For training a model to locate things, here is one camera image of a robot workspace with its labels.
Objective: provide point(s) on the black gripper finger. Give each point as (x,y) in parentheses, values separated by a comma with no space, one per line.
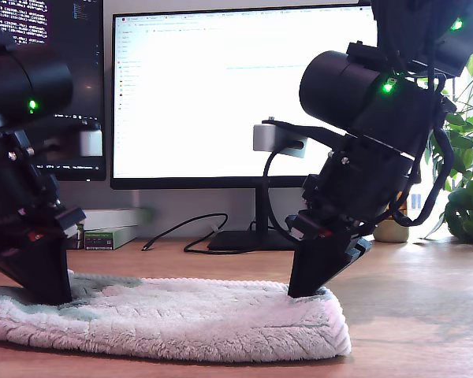
(43,271)

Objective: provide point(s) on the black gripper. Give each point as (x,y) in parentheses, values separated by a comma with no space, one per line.
(362,185)

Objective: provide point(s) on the fluffy white green tea towel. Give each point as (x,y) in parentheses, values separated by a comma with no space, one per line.
(181,323)

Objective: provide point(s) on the green and white box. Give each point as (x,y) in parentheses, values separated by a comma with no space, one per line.
(102,240)

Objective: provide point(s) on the amber glass jar grey base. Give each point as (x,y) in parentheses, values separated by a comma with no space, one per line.
(394,234)

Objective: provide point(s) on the green leafy potted plant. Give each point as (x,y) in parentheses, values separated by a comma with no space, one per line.
(467,214)

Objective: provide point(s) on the black monitor with white screen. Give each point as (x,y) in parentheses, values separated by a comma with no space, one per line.
(181,118)

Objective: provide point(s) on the black monitor with dark terminal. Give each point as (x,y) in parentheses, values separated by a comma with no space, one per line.
(90,47)

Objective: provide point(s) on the arm's grey camera box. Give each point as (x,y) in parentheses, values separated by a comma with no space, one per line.
(91,141)
(266,138)

